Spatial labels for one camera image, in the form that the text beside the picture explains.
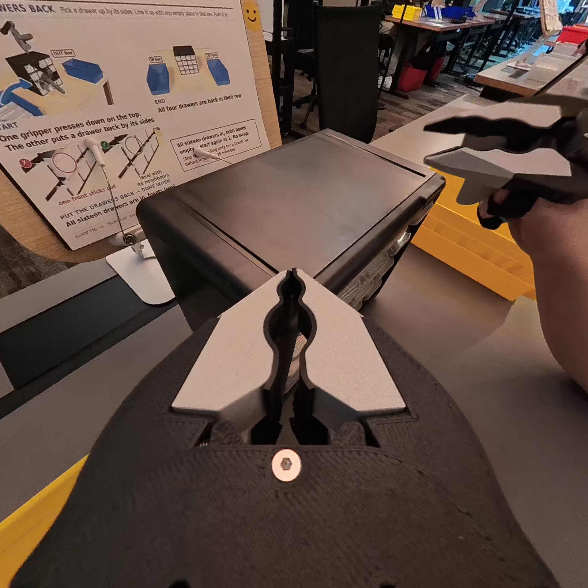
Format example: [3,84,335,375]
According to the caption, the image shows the person's right hand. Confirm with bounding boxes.
[507,198,588,300]

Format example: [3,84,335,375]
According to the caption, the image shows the black office chair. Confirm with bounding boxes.
[313,0,385,144]
[271,27,322,135]

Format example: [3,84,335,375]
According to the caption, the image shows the black drawer cabinet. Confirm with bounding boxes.
[136,129,447,332]

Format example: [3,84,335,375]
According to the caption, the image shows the blue parts bins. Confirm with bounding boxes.
[423,4,476,21]

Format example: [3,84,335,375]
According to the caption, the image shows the yellow storage bin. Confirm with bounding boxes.
[0,454,89,577]
[410,170,537,301]

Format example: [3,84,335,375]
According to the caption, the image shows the metal poster clamp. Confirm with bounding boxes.
[110,232,157,261]

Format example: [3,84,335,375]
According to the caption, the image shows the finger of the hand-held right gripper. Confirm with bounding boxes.
[423,100,570,153]
[423,147,575,205]

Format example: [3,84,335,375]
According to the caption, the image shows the wooden office desk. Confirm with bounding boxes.
[385,10,508,99]
[473,43,588,98]

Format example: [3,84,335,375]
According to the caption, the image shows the instruction poster on board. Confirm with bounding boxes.
[0,0,283,265]

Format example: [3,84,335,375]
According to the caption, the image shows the red storage bin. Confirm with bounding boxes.
[397,63,428,92]
[556,25,588,47]

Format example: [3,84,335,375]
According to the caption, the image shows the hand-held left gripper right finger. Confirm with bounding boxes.
[293,270,408,433]

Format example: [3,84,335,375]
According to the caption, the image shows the printed instruction poster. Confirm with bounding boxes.
[0,0,273,251]

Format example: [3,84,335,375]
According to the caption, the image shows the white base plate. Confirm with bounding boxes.
[106,239,177,305]

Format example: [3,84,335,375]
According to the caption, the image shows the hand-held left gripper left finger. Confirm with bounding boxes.
[171,270,291,435]

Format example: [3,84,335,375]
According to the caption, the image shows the person's right forearm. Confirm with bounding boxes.
[535,294,588,392]

